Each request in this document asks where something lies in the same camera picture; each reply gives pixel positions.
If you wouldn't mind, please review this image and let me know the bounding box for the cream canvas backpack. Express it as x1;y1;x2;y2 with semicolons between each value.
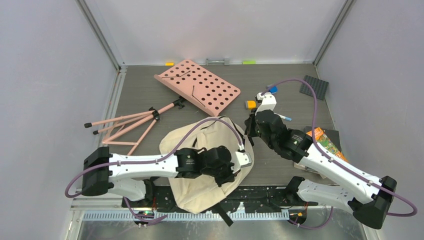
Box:
159;116;255;226

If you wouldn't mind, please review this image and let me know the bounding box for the orange treehouse book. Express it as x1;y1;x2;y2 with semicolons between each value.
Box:
305;127;349;163

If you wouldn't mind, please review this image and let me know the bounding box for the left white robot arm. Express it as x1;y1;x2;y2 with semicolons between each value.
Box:
81;146;247;207

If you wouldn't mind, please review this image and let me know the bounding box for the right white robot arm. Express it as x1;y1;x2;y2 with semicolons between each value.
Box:
244;110;397;230

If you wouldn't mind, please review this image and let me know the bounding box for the blue capped white marker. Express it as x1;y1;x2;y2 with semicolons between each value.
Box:
278;114;292;122

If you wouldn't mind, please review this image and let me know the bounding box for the yellow eraser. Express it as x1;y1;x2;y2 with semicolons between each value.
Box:
245;100;257;110

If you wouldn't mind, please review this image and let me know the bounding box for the blue eraser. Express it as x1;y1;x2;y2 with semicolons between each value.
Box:
267;86;278;94

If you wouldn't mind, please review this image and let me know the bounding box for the floral cover small book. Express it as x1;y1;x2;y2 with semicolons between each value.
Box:
293;162;318;174

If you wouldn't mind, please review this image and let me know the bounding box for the green tape piece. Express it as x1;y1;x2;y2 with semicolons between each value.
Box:
242;60;256;65

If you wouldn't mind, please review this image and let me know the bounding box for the dark grey studded plate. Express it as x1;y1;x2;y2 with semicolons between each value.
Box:
299;75;329;101

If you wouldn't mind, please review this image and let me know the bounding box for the pink music stand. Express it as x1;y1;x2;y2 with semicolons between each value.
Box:
84;59;241;155

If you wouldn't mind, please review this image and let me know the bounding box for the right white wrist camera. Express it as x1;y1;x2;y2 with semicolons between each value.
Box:
255;92;277;115

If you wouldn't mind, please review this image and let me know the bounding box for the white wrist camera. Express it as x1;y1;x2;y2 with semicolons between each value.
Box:
255;92;277;115
231;151;253;174

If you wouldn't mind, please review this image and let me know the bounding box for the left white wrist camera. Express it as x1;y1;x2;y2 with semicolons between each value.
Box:
231;151;253;174

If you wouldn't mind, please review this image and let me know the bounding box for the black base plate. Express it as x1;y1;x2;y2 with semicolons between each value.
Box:
121;185;318;214

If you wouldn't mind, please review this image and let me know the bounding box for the metal wall bracket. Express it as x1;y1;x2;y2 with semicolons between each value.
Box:
205;58;230;66

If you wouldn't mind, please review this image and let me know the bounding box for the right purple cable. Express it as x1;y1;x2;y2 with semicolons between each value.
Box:
259;78;418;231

